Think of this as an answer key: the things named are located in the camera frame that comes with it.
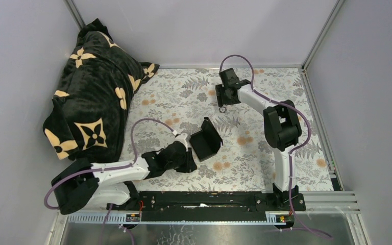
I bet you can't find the black paper box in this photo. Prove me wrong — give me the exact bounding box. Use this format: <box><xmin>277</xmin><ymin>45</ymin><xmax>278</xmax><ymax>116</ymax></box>
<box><xmin>189</xmin><ymin>117</ymin><xmax>223</xmax><ymax>162</ymax></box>

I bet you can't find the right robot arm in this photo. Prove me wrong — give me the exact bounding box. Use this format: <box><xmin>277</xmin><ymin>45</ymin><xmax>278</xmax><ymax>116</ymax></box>
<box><xmin>215</xmin><ymin>68</ymin><xmax>302</xmax><ymax>210</ymax></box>

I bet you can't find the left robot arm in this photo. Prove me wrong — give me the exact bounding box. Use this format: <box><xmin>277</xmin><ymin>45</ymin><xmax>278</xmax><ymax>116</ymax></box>
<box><xmin>51</xmin><ymin>141</ymin><xmax>198</xmax><ymax>215</ymax></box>

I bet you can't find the floral tablecloth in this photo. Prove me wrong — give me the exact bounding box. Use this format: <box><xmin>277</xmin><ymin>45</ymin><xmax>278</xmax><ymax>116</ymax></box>
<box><xmin>120</xmin><ymin>68</ymin><xmax>333</xmax><ymax>191</ymax></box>

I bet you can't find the black floral blanket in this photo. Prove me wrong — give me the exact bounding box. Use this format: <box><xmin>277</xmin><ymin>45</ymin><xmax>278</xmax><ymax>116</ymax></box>
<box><xmin>42</xmin><ymin>19</ymin><xmax>159</xmax><ymax>163</ymax></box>

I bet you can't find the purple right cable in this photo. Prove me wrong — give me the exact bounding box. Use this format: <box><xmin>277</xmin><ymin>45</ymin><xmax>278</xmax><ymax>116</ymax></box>
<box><xmin>219</xmin><ymin>55</ymin><xmax>335</xmax><ymax>245</ymax></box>

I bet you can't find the purple cable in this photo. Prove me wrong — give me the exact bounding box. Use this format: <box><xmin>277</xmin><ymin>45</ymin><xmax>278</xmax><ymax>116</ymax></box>
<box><xmin>219</xmin><ymin>55</ymin><xmax>335</xmax><ymax>245</ymax></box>
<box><xmin>44</xmin><ymin>117</ymin><xmax>183</xmax><ymax>210</ymax></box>

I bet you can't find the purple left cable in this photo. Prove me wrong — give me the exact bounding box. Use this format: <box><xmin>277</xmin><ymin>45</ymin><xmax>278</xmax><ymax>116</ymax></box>
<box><xmin>44</xmin><ymin>117</ymin><xmax>183</xmax><ymax>210</ymax></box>

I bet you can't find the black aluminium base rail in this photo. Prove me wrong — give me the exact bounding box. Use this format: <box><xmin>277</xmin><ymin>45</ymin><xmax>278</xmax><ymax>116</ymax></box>
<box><xmin>59</xmin><ymin>190</ymin><xmax>360</xmax><ymax>224</ymax></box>

